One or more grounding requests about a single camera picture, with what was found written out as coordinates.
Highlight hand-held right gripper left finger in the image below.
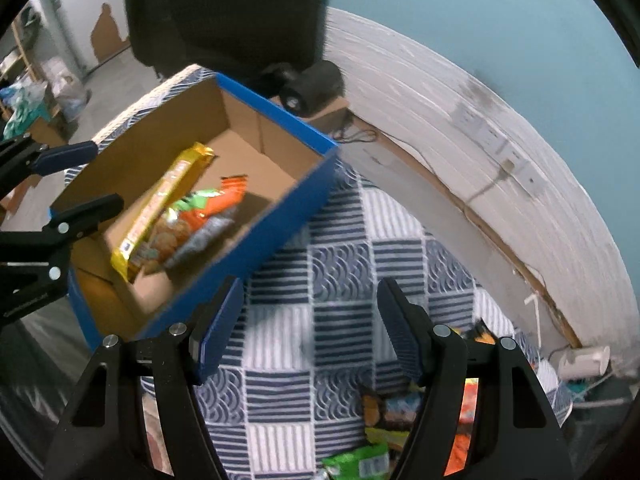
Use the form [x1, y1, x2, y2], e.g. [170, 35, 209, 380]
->
[42, 275, 246, 480]

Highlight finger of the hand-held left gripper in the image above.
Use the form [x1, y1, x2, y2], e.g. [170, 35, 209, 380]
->
[0, 132, 99, 197]
[0, 193, 125, 323]

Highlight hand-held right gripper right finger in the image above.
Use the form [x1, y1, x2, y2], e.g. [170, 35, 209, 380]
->
[376, 277, 576, 480]

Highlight black snack packet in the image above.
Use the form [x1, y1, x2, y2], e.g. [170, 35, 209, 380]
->
[361, 391, 427, 432]

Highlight orange-red snack packet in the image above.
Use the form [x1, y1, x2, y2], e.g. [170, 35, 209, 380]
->
[445, 377, 482, 478]

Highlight blue cardboard box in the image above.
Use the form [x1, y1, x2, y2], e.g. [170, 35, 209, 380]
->
[48, 72, 341, 383]

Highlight brown cardboard carton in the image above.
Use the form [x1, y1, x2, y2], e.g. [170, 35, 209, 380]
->
[25, 119, 68, 150]

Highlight teal cloth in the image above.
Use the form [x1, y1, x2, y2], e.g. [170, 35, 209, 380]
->
[0, 82, 53, 138]

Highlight white plastic bag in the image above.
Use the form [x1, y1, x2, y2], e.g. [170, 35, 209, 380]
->
[42, 57, 92, 122]

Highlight yellow snack packet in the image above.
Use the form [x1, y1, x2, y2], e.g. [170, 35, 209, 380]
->
[110, 141, 217, 283]

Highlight navy white patterned blanket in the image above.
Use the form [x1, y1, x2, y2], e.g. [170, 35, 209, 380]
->
[62, 63, 576, 480]

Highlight dark orange snack packet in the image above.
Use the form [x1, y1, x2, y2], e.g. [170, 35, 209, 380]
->
[467, 319, 497, 346]

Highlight cookie print snack packet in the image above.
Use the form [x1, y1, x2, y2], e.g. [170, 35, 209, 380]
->
[131, 207, 193, 276]

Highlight yellow-green snack packet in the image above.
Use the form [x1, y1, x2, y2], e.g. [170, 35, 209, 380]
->
[365, 426, 413, 453]

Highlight wooden rack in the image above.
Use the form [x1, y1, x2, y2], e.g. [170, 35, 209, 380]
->
[10, 7, 43, 83]

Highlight pink packet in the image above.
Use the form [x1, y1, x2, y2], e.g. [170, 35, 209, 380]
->
[142, 392, 175, 476]

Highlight green snack packet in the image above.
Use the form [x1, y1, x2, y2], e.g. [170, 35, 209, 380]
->
[321, 442, 392, 480]

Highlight white cylindrical device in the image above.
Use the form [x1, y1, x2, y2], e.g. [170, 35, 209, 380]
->
[557, 345, 612, 381]

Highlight black office chair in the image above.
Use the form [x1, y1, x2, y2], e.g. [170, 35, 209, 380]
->
[122, 0, 333, 96]

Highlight thin black cable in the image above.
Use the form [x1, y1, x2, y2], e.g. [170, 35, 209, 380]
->
[331, 114, 533, 273]

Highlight grey plug cable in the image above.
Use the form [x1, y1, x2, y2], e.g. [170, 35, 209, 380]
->
[465, 159, 517, 208]

